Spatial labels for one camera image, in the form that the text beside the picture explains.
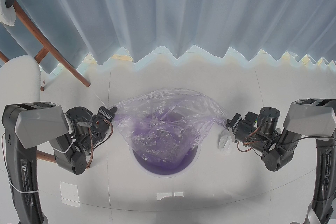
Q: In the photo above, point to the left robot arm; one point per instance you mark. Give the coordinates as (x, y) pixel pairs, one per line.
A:
(34, 123)

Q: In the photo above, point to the white trash bin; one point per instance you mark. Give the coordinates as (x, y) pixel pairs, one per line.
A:
(196, 157)

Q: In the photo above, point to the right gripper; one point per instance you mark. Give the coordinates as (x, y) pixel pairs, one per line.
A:
(244, 132)

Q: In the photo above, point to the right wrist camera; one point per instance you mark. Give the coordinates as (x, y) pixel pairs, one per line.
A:
(251, 116)

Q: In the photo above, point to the pale blue curtain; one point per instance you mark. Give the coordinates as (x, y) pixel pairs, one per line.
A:
(168, 7)

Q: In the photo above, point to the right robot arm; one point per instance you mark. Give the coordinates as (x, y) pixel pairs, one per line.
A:
(304, 118)

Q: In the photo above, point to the white padded wooden chair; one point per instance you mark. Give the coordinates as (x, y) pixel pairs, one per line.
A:
(23, 81)

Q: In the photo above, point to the purple plastic bag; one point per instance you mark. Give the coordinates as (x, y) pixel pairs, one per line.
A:
(168, 118)

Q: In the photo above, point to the white paper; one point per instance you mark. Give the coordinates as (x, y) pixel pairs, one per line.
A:
(225, 144)

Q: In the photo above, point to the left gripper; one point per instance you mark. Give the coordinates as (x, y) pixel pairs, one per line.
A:
(103, 123)

